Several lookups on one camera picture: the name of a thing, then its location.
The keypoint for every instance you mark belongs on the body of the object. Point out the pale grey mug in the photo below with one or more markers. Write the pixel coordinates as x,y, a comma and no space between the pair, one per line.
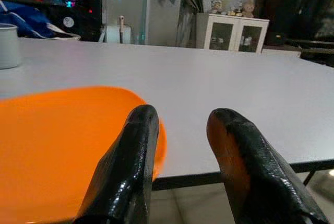
7,49

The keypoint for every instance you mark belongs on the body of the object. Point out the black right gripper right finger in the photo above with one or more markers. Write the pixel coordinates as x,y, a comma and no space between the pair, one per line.
261,177

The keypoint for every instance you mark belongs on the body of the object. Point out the black metal table frame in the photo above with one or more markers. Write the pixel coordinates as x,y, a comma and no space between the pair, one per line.
182,182

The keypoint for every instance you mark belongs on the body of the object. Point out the grey curtain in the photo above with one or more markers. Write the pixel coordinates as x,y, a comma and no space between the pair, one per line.
188,25

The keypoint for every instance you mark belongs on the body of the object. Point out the blue and white bag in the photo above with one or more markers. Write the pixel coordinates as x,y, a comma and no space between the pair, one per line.
31,23

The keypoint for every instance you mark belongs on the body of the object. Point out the white glass-door cabinet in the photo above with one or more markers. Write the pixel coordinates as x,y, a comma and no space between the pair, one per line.
235,20

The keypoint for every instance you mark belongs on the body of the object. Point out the small doll figurine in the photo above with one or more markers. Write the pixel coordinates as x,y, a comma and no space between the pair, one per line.
248,8
216,6

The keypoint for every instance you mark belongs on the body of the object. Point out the orange oval plate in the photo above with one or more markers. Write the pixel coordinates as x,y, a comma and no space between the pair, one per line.
52,143

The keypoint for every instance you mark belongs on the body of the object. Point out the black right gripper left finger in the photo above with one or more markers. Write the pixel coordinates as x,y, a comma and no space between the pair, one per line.
125,169

